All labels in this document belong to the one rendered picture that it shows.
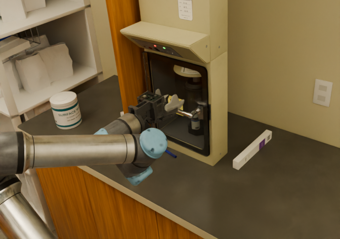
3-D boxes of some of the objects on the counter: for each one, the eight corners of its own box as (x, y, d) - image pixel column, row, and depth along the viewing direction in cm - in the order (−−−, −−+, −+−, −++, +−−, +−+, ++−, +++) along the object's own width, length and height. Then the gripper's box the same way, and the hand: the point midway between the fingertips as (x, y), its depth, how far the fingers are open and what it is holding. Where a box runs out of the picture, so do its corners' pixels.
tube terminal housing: (187, 116, 194) (177, -47, 155) (244, 137, 176) (249, -43, 136) (154, 141, 179) (133, -34, 139) (213, 166, 160) (209, -28, 120)
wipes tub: (71, 113, 206) (65, 88, 198) (87, 120, 199) (81, 94, 191) (51, 125, 198) (43, 99, 190) (67, 132, 190) (60, 106, 183)
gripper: (146, 114, 114) (189, 85, 127) (116, 103, 121) (160, 77, 135) (149, 138, 118) (190, 107, 132) (120, 126, 126) (163, 98, 139)
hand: (174, 100), depth 134 cm, fingers open, 6 cm apart
